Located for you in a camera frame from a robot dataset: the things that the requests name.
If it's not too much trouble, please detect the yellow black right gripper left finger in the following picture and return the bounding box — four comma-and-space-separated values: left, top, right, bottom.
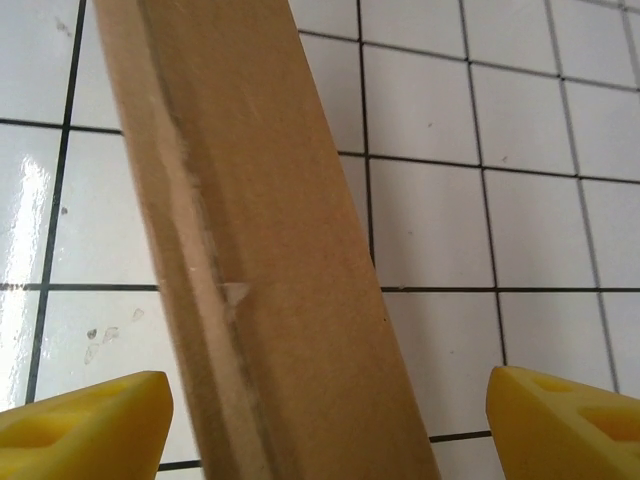
0, 370, 175, 480

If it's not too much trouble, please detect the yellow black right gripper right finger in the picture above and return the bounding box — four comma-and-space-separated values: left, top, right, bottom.
487, 366, 640, 480

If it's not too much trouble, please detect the brown cardboard paper box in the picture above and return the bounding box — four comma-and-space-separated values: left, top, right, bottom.
92, 0, 441, 480

